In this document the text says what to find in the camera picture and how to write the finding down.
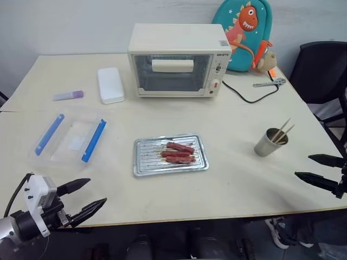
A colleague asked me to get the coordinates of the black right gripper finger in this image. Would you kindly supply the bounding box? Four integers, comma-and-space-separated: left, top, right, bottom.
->
308, 153, 347, 168
294, 171, 340, 193

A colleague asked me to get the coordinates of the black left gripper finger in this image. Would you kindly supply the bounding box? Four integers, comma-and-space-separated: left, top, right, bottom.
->
55, 178, 91, 198
69, 198, 108, 228

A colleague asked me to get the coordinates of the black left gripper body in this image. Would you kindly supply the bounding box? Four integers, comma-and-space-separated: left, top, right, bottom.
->
40, 197, 74, 231

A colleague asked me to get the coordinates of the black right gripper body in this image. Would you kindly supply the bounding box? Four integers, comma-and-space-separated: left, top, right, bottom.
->
332, 161, 347, 200

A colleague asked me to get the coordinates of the clear plastic food container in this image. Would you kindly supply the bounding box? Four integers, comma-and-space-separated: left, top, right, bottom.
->
28, 107, 117, 172

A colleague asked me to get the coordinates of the blue container clip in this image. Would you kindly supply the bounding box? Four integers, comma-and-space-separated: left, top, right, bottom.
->
81, 118, 107, 163
35, 113, 66, 157

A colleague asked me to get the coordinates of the stainless steel cup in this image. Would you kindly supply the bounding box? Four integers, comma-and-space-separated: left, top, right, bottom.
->
254, 128, 289, 157

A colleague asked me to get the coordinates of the dark rounded shape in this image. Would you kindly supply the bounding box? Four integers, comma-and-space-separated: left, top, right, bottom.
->
126, 234, 153, 260

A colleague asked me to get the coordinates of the black and white sneaker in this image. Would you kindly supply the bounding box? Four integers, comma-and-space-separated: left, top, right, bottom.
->
265, 216, 291, 249

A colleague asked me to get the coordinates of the silver metal baking tray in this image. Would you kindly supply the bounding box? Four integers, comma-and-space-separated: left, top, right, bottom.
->
133, 133, 210, 178

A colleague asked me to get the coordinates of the clear tube with purple cap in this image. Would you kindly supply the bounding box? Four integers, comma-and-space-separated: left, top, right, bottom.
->
52, 90, 84, 102

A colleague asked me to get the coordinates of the black office chair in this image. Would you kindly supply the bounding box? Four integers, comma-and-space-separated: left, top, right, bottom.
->
288, 41, 347, 154

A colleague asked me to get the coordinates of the silver adjustable wrench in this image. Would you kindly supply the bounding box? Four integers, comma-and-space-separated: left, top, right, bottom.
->
253, 77, 287, 88

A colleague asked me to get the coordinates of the red sausage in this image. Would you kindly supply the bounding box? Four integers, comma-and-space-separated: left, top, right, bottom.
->
161, 151, 192, 158
166, 141, 195, 153

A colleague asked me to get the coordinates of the white rectangular plastic box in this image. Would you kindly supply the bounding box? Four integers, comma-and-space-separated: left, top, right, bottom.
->
97, 67, 126, 105

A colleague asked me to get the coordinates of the brown teddy bear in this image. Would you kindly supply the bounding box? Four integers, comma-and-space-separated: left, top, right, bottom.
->
257, 51, 278, 73

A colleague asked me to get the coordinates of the orange carrot plush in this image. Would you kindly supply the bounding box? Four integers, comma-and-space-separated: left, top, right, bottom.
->
252, 40, 273, 69

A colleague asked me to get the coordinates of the teal dinosaur backpack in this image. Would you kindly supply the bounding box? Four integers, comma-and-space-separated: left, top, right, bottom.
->
211, 0, 273, 73

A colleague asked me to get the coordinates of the cream toaster oven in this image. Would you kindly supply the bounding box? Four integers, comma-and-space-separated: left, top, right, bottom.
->
127, 23, 233, 98

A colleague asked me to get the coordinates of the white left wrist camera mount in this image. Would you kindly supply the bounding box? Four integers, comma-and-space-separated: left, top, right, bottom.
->
22, 174, 59, 237

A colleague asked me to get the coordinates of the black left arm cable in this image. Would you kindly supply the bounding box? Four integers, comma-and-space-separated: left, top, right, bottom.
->
3, 172, 33, 219

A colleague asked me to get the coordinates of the black oven power cord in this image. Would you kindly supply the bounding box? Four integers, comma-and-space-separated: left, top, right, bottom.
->
221, 79, 281, 104

